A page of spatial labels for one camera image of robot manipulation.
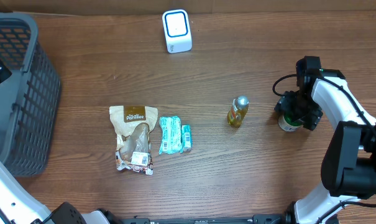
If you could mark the small teal white box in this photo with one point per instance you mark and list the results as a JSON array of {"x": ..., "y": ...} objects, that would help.
[{"x": 186, "y": 138}]

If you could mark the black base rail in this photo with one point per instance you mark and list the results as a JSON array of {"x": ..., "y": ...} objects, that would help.
[{"x": 256, "y": 219}]

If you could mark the grey plastic shopping basket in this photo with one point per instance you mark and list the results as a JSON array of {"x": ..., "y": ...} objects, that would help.
[{"x": 36, "y": 88}]

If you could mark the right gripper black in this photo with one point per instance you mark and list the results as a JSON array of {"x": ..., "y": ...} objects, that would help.
[{"x": 312, "y": 120}]

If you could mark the brown snack packet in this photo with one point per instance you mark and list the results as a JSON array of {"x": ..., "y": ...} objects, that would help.
[{"x": 133, "y": 125}]

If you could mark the teal white pouch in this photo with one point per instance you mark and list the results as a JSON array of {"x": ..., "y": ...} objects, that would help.
[{"x": 171, "y": 135}]

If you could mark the white barcode scanner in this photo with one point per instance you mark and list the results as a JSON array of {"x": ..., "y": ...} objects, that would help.
[{"x": 176, "y": 26}]

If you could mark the green lid jar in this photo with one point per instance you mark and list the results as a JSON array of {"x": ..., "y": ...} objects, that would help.
[{"x": 286, "y": 124}]

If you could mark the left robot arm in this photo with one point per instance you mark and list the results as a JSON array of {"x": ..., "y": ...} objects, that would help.
[{"x": 16, "y": 204}]

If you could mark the yellow dish soap bottle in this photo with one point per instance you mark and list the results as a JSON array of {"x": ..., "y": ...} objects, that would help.
[{"x": 239, "y": 109}]

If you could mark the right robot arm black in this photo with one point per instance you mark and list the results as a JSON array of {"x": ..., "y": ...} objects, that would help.
[{"x": 348, "y": 170}]

